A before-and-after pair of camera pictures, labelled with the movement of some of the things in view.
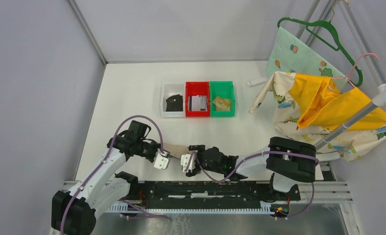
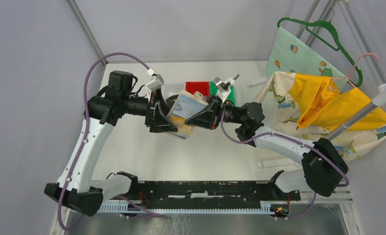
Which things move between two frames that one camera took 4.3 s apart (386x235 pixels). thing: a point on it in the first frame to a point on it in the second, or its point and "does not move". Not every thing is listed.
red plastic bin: [196, 88] does not move
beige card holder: [176, 150] to [187, 105]
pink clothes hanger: [347, 78] does not move
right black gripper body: [201, 149] to [225, 115]
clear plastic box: [255, 82] does not move
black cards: [174, 103] does not move
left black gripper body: [147, 150] to [151, 105]
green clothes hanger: [339, 46] does not move
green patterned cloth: [288, 52] does not move
